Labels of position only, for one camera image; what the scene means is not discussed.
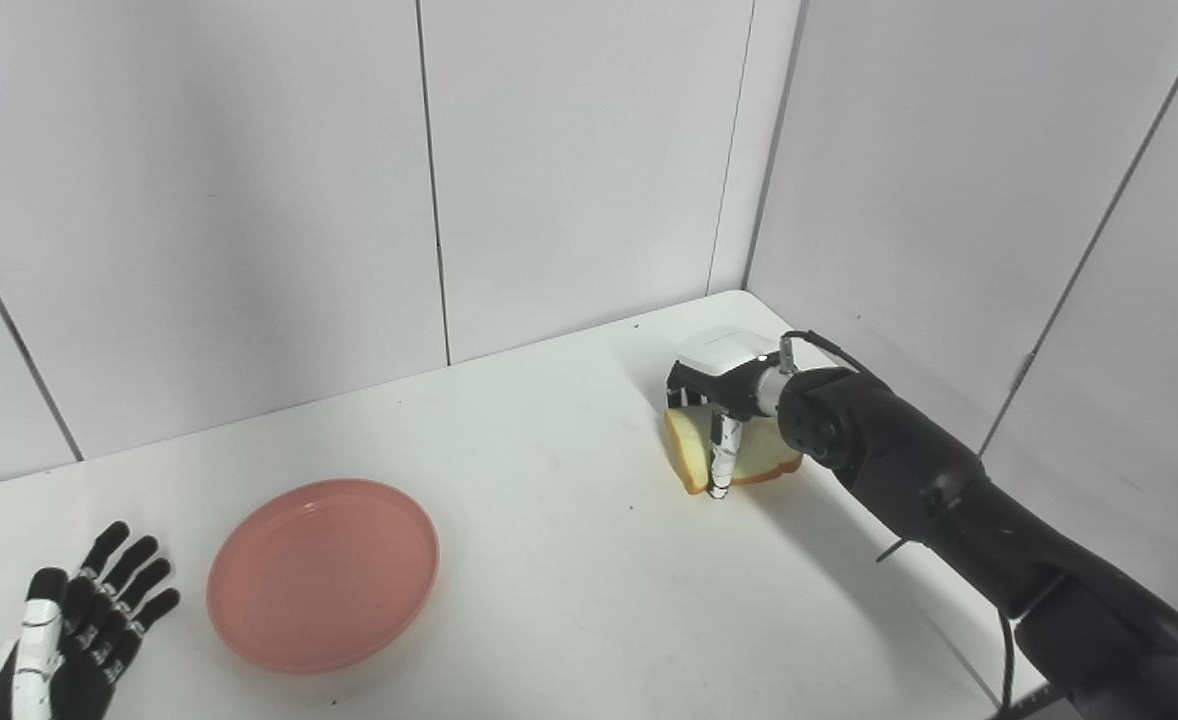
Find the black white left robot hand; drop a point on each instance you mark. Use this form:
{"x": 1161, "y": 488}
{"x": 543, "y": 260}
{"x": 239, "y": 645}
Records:
{"x": 79, "y": 650}

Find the pink round plate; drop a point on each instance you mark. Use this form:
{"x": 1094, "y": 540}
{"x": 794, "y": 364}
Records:
{"x": 323, "y": 575}

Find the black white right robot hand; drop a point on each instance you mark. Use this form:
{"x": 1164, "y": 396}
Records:
{"x": 724, "y": 375}

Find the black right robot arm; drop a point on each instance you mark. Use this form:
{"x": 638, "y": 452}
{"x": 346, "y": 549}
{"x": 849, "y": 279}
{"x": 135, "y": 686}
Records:
{"x": 949, "y": 500}

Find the slice of white bread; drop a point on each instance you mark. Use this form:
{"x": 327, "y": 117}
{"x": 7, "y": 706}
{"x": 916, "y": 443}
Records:
{"x": 764, "y": 455}

